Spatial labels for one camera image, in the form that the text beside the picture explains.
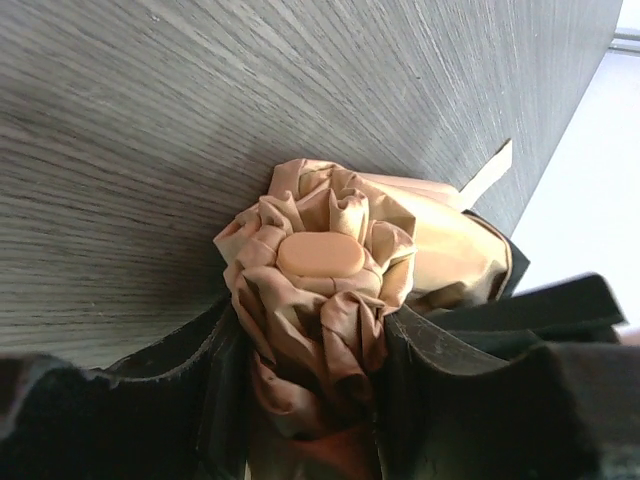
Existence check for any aluminium frame rail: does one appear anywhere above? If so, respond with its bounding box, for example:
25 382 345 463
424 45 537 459
609 28 640 54

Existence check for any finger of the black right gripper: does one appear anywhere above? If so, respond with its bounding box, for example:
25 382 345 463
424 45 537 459
428 274 625 345

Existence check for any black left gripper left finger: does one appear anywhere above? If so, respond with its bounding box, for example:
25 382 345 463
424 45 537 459
1 297 248 479

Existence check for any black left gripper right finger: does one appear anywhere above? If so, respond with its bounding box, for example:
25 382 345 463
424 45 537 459
378 308 639 479

